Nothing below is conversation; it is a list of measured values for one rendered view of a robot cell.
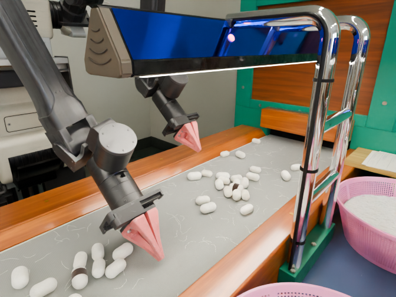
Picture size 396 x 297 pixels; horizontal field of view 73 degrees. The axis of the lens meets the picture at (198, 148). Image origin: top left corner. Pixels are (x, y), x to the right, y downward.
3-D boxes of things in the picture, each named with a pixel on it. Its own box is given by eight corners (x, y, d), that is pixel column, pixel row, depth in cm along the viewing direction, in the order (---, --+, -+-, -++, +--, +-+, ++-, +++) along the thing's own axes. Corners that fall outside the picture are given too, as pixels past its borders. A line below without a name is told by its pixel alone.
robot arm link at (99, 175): (110, 157, 52) (81, 167, 48) (117, 137, 47) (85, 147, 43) (128, 186, 50) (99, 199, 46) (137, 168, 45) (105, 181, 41)
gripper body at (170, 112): (201, 116, 75) (187, 96, 77) (174, 124, 68) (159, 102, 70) (191, 130, 79) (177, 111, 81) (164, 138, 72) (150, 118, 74)
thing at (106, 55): (84, 74, 32) (74, 6, 30) (301, 59, 75) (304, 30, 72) (119, 79, 27) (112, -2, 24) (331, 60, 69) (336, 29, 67)
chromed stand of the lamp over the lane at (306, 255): (208, 243, 58) (212, 12, 42) (257, 205, 71) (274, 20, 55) (292, 295, 45) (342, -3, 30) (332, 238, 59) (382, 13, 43)
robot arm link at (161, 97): (162, 97, 81) (147, 99, 77) (171, 81, 76) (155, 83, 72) (174, 114, 79) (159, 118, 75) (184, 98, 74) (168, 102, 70)
